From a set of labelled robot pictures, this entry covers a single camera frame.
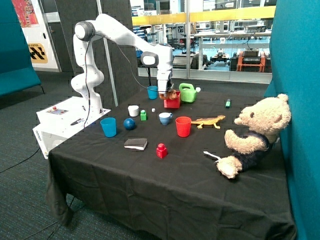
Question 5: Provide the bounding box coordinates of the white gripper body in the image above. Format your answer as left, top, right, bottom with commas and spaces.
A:
156, 71, 173, 93

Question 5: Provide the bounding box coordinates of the small brown plush toy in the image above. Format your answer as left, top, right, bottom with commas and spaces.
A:
159, 90, 178, 100

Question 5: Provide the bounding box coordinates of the dark blue ball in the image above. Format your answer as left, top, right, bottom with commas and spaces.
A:
123, 118, 136, 131

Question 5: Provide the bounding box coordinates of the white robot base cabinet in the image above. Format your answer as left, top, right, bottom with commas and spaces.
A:
33, 96, 110, 159

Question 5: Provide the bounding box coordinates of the red square pot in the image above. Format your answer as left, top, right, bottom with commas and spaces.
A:
164, 91, 181, 109

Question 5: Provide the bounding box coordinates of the blue plastic cup back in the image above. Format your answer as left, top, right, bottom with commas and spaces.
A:
147, 85, 158, 100

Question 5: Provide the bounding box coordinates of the blue plastic cup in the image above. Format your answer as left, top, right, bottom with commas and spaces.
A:
100, 117, 117, 138
147, 85, 158, 100

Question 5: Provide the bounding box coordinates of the green watering can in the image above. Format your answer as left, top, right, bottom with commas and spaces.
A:
179, 83, 201, 103

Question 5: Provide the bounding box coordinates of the green toy block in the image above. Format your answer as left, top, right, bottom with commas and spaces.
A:
140, 109, 148, 121

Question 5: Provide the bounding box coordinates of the white plastic cup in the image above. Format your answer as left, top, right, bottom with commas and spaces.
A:
127, 105, 139, 118

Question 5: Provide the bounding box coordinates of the red plastic cup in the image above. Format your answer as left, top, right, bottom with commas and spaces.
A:
175, 116, 191, 138

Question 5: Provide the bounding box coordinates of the orange toy lizard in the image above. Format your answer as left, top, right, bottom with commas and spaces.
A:
190, 115, 226, 129

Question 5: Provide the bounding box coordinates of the green highlighter marker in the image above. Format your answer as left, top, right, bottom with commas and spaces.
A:
225, 98, 231, 109

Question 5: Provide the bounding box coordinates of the black white sponge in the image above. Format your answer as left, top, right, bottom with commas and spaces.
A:
124, 138, 148, 151

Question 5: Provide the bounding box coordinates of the blue plastic cup front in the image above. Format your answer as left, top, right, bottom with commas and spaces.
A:
100, 117, 117, 138

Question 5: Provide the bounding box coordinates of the red toy block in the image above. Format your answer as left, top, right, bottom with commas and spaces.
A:
156, 143, 168, 159

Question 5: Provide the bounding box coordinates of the white plastic spoon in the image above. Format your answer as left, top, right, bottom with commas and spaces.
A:
203, 151, 221, 161

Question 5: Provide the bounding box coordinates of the black pen on cabinet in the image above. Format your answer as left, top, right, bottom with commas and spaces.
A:
70, 118, 84, 126

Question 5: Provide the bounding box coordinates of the black tablecloth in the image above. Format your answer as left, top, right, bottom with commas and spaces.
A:
45, 92, 297, 240

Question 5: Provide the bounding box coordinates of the large beige teddy bear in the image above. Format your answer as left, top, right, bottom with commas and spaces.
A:
216, 93, 291, 179

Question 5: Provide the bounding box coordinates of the yellow black warning sign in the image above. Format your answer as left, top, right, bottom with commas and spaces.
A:
28, 43, 48, 64

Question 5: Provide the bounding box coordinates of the teal sofa bench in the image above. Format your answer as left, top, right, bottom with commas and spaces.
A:
0, 0, 42, 96

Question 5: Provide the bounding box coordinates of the black camera tripod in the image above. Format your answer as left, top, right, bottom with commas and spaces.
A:
147, 67, 152, 87

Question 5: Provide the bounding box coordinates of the blue teacup with handle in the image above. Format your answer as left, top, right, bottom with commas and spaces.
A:
158, 112, 173, 126

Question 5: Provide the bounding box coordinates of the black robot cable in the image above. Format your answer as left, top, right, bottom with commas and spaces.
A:
83, 33, 161, 128

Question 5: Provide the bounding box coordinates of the teal partition wall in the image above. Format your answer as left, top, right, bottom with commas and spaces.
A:
265, 0, 320, 240

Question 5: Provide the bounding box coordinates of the red wall poster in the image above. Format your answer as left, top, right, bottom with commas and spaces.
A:
12, 0, 40, 28

